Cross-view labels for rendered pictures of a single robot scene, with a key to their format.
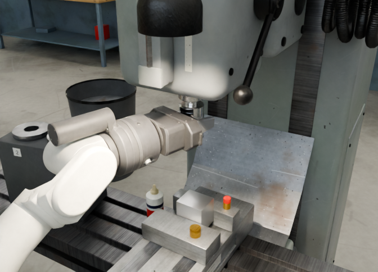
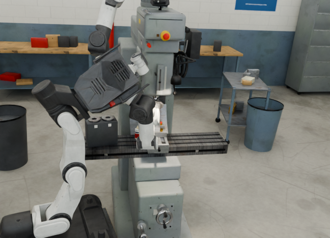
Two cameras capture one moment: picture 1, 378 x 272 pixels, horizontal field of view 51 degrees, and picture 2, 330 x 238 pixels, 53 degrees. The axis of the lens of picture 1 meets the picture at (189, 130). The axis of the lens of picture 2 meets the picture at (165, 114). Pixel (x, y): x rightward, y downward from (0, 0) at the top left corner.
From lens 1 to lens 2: 189 cm
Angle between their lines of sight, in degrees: 38
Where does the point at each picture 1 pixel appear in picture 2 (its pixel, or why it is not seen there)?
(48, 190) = (156, 117)
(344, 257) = not seen: hidden behind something
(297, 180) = (164, 117)
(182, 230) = (157, 131)
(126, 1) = (150, 77)
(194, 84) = (166, 92)
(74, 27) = not seen: outside the picture
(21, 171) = (96, 133)
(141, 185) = (40, 163)
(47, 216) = (155, 123)
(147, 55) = (159, 88)
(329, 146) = (170, 105)
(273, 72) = not seen: hidden behind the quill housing
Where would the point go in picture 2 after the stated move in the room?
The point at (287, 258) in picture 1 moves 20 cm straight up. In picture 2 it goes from (175, 134) to (177, 112)
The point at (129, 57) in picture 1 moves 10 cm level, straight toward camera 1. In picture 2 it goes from (149, 89) to (159, 93)
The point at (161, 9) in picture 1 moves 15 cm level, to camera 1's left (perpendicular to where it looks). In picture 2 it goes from (178, 80) to (161, 84)
